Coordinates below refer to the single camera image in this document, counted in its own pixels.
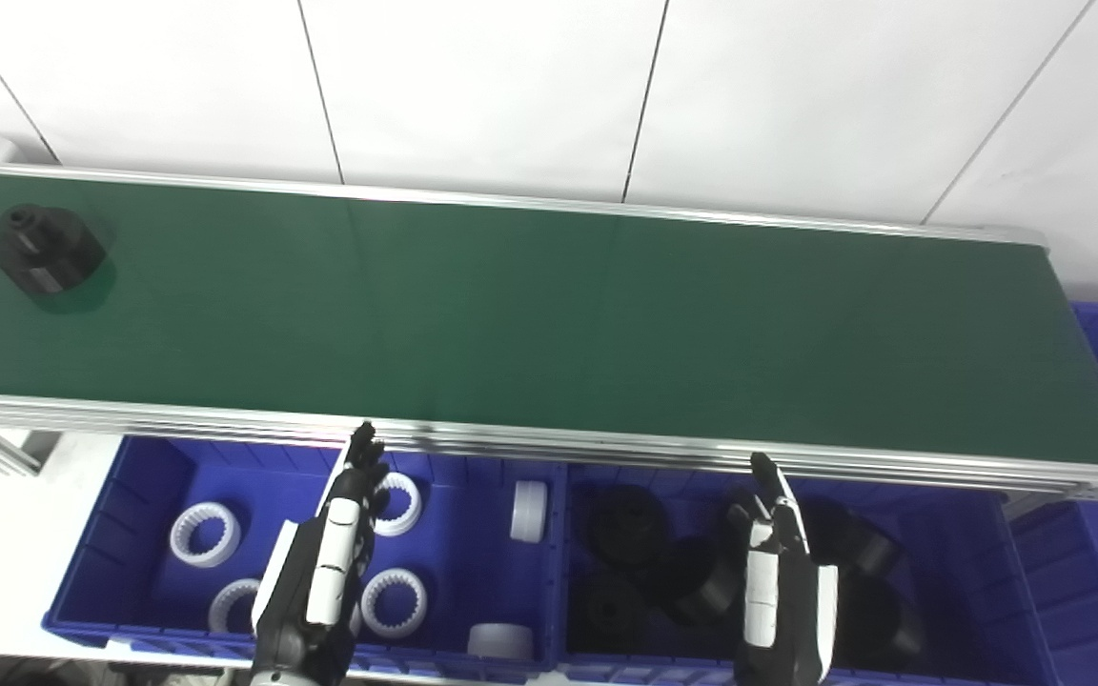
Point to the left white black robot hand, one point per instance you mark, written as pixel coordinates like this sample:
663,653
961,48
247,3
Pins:
332,562

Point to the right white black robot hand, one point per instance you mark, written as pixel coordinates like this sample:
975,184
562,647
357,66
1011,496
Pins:
766,581

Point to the black round flanged part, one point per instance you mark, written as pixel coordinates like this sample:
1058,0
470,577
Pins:
46,254
856,539
625,524
701,583
609,612
883,621

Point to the white plain cylinder part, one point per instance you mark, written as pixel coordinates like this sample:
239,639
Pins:
529,512
499,641

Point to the blue bin with black parts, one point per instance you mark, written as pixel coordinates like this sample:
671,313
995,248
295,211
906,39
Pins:
968,572

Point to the blue bin with white rings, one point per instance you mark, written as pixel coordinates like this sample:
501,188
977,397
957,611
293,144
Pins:
134,495

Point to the green conveyor belt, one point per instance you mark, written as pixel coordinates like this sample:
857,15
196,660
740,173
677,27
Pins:
511,314

